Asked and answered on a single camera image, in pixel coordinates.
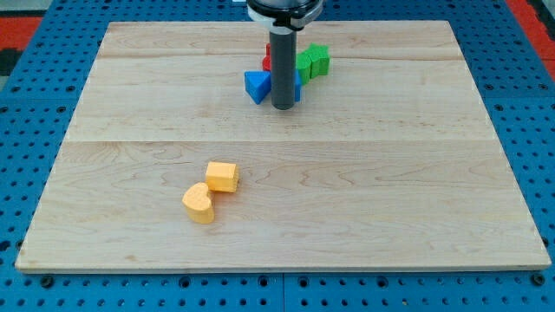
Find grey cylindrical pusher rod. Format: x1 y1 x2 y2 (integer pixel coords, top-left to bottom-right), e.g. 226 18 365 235
270 27 297 110

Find blue cube block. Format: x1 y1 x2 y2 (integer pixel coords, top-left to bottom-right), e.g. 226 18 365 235
294 70 302 102

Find green star block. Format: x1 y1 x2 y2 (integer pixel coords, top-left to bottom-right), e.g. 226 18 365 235
304 42 330 78

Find blue triangle block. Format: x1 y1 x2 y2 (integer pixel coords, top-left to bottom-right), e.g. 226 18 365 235
244 71 271 105

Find yellow heart block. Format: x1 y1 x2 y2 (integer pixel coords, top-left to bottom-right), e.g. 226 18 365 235
182 182 215 224

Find black white robot arm flange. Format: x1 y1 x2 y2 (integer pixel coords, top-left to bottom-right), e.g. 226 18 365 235
246 0 323 34

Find light wooden board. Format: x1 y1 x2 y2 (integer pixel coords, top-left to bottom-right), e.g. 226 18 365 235
16 21 551 274

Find green rounded block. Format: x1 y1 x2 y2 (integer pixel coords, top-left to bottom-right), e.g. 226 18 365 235
296 52 312 85

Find red block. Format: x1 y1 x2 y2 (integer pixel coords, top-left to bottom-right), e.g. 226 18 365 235
262 43 271 71

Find yellow cube block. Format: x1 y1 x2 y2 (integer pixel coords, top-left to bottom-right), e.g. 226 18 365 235
206 161 239 192

